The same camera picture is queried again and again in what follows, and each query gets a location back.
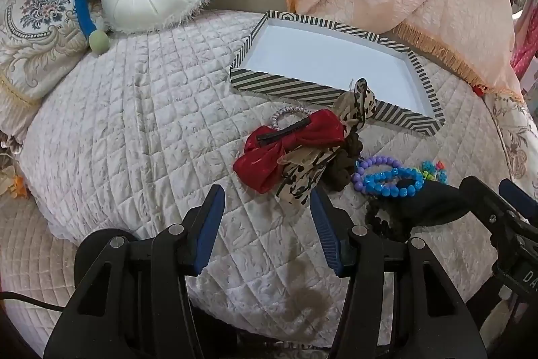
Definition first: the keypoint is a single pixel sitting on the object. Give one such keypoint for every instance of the leopard print bow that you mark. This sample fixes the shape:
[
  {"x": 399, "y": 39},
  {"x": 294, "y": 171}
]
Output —
[{"x": 302, "y": 174}]

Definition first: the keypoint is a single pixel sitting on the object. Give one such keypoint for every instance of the cream quilted rug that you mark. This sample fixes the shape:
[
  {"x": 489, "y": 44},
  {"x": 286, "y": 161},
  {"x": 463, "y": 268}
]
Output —
[{"x": 29, "y": 249}]

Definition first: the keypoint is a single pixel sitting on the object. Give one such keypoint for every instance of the striped cardboard box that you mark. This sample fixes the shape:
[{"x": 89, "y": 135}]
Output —
[{"x": 328, "y": 56}]

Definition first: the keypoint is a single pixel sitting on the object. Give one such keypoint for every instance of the black ruffled scrunchie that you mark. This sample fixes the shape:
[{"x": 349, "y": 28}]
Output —
[{"x": 378, "y": 224}]

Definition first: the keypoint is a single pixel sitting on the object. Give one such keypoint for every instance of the white quilted bedspread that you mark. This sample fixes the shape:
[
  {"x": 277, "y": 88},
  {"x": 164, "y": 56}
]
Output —
[{"x": 126, "y": 111}]

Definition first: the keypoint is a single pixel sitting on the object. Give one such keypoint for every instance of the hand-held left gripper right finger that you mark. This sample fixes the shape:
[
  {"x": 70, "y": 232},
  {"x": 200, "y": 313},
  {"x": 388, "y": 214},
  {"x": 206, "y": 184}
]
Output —
[{"x": 325, "y": 233}]

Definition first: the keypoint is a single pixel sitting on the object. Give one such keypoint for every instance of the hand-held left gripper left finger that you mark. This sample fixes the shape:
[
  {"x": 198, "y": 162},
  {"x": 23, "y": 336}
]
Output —
[{"x": 208, "y": 228}]

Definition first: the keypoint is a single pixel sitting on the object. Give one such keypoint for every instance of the small red object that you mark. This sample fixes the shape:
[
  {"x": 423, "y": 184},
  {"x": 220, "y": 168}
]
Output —
[{"x": 478, "y": 90}]

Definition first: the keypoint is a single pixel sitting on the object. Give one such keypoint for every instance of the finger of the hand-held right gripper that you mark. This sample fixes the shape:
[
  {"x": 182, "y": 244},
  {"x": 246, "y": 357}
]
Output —
[
  {"x": 519, "y": 197},
  {"x": 489, "y": 212}
]

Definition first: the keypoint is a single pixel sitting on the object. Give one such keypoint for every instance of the orange fabric flower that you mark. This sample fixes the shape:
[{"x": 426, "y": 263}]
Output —
[{"x": 17, "y": 184}]

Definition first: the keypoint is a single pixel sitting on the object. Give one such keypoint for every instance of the floral embroidered pillow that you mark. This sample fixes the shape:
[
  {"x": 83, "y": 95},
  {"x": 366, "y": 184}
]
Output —
[{"x": 33, "y": 26}]

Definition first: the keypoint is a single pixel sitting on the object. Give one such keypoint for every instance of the black cloth hair accessory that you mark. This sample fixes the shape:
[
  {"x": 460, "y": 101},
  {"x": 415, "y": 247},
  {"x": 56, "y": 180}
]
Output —
[{"x": 428, "y": 207}]

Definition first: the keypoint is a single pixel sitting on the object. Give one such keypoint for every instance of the pink cloth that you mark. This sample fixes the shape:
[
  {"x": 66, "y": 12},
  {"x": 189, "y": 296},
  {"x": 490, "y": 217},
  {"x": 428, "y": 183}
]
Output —
[{"x": 527, "y": 56}]

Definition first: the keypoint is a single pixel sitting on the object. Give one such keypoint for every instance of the dark brown scrunchie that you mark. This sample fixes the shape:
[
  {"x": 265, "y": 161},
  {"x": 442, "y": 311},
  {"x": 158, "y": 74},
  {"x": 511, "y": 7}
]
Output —
[{"x": 342, "y": 165}]

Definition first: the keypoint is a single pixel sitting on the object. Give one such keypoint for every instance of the cream floral sheet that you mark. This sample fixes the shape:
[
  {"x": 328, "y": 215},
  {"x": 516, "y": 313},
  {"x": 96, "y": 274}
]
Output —
[{"x": 512, "y": 140}]

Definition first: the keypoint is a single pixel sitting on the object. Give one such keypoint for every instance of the red bow hair clip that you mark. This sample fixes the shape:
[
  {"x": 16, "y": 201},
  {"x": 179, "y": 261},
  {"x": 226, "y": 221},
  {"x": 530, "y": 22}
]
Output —
[{"x": 269, "y": 165}]

